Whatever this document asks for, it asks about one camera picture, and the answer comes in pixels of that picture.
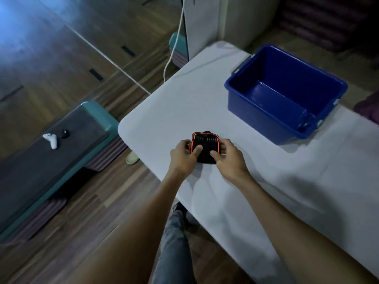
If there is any person's right hand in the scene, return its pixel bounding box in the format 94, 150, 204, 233
210, 138, 252, 187

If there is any person's left hand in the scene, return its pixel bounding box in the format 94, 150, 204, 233
166, 139, 204, 182

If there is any black orange-trimmed tool pouch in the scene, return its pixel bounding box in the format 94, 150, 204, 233
189, 131, 222, 165

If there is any person's left forearm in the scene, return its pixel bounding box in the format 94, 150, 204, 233
68, 171, 193, 284

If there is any person's right forearm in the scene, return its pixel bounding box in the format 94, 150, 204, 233
232, 176, 379, 284

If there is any white tablecloth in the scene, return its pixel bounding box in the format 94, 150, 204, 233
118, 41, 379, 284

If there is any blue plastic storage bin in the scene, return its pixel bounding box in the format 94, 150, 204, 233
224, 44, 348, 146

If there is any person's jeans leg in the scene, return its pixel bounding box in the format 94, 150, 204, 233
151, 210, 197, 284

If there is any white cabinet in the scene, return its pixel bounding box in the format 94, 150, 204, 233
183, 0, 282, 61

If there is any white game controller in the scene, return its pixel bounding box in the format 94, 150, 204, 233
42, 133, 58, 150

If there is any maroon cloth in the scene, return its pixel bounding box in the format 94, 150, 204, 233
353, 91, 379, 125

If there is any dark ribbed cushion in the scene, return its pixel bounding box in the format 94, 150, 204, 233
277, 0, 379, 53

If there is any white cable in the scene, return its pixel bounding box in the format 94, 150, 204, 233
67, 0, 186, 95

